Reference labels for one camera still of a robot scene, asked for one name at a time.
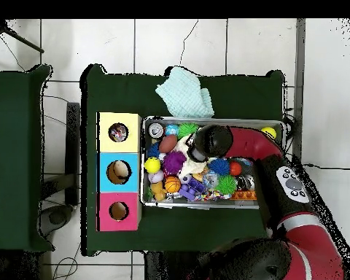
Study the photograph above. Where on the green cloth side table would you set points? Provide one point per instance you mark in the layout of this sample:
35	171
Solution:
14	169

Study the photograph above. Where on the orange plastic tray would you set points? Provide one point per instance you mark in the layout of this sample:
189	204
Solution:
245	196

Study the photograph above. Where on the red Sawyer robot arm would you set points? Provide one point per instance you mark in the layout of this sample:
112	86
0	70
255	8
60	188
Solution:
251	143

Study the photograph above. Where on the purple spiky ball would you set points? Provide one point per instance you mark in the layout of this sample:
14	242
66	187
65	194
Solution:
174	163

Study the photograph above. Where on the silver drink can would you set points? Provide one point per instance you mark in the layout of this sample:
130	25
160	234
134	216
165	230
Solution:
156	129

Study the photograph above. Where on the blue globe ball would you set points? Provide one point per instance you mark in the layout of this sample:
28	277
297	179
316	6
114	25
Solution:
172	129

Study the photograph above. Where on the white multicolour print cloth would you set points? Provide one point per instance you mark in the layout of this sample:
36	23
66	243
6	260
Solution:
118	133

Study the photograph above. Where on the cream knitted cloth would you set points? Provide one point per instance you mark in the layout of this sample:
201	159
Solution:
189	168

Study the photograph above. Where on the green spiky ball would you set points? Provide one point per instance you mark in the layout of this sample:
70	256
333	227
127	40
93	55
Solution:
188	130
226	185

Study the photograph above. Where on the brown toy football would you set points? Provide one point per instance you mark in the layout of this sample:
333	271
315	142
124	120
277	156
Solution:
168	143

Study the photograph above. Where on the red ball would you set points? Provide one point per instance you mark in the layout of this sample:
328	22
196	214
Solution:
235	168

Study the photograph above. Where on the mint green knitted cloth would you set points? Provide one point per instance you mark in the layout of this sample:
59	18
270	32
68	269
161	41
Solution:
184	93

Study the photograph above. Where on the white ball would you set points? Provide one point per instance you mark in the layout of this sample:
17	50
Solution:
121	170

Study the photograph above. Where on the plain yellow ball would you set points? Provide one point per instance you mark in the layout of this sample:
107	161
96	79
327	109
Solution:
269	132

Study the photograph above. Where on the orange toy basketball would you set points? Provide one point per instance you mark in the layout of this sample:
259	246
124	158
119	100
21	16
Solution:
172	184

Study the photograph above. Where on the wooden box with three holes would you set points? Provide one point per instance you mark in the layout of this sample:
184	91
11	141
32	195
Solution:
108	154

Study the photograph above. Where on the yellow smiley face ball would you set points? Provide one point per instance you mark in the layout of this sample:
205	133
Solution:
152	165

